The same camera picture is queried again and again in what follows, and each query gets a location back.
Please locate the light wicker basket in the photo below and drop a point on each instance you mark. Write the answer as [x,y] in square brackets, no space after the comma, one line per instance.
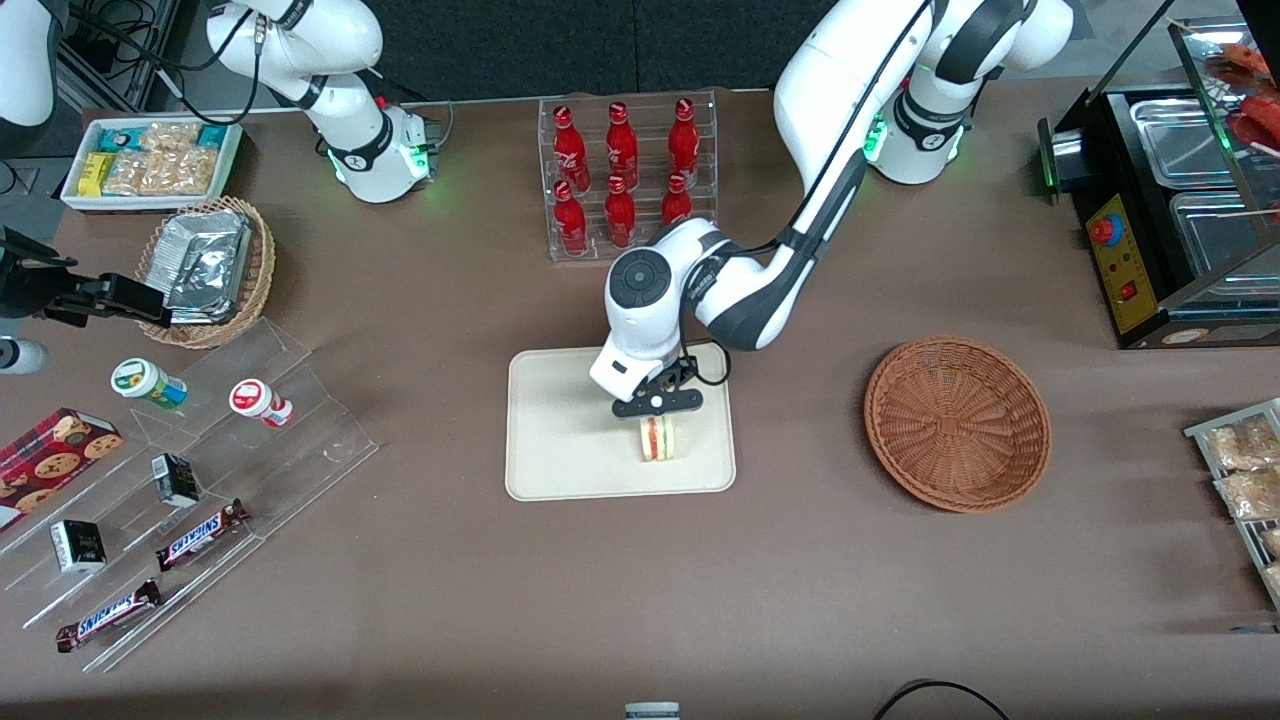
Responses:
[258,270]

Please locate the tray of wrapped pastries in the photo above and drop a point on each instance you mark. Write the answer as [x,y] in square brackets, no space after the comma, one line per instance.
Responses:
[1200,432]

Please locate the red cola bottle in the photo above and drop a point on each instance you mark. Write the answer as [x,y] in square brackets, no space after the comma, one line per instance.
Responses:
[684,142]
[570,150]
[677,205]
[620,218]
[622,148]
[570,225]

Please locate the white snack bin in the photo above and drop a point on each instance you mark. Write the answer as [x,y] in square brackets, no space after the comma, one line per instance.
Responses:
[72,200]

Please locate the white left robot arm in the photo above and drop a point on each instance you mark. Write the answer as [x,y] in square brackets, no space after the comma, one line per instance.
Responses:
[830,80]

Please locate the teal snack packet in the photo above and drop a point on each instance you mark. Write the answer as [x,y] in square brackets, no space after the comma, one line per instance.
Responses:
[211,136]
[116,139]

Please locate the triangle sandwich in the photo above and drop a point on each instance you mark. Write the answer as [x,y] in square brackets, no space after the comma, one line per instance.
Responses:
[658,440]

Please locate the Snickers bar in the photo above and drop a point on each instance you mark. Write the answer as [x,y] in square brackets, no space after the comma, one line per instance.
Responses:
[108,616]
[200,535]

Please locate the small black carton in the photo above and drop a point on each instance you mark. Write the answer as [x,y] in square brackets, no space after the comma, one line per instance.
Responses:
[176,480]
[78,546]

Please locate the green lid yogurt cup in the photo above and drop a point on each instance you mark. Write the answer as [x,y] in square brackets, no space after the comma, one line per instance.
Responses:
[148,383]

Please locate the clear acrylic bottle rack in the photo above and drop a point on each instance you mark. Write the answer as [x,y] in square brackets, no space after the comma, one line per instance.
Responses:
[548,250]

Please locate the clear bag of crackers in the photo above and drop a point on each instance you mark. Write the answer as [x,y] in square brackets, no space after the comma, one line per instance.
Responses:
[160,173]
[170,136]

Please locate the red lid yogurt cup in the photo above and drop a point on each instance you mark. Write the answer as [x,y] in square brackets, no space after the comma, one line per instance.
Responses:
[258,401]

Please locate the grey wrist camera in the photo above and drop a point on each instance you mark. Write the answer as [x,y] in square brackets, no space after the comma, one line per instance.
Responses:
[20,357]
[615,375]

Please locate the yellow snack packet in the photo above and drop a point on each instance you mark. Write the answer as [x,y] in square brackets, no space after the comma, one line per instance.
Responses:
[94,173]

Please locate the silver foil package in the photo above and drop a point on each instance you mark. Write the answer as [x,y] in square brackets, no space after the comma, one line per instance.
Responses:
[205,262]

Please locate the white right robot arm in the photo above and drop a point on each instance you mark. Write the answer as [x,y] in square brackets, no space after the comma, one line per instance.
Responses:
[345,130]

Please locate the cream plastic tray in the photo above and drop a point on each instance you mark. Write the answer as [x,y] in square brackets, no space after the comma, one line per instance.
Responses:
[560,440]

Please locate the clear bag of pastry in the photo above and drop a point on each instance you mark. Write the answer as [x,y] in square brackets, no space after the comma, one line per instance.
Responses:
[1250,493]
[1245,445]

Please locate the brown wicker basket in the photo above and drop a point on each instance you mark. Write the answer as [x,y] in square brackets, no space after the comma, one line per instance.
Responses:
[955,425]

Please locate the black hot food display case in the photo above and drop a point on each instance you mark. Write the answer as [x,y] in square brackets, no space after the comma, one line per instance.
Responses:
[1135,300]

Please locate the clear acrylic stepped shelf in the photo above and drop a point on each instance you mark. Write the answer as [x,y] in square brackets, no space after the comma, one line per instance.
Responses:
[300,450]

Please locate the steel food pan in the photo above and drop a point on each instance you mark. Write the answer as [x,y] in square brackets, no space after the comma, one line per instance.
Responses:
[1185,140]
[1225,240]

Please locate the red cookie box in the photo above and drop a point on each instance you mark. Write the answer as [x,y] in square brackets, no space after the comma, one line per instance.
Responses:
[50,462]

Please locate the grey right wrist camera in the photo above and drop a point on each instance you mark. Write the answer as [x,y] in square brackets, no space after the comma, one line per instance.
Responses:
[20,357]

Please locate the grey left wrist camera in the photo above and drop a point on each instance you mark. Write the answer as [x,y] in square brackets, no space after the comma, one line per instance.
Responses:
[615,375]

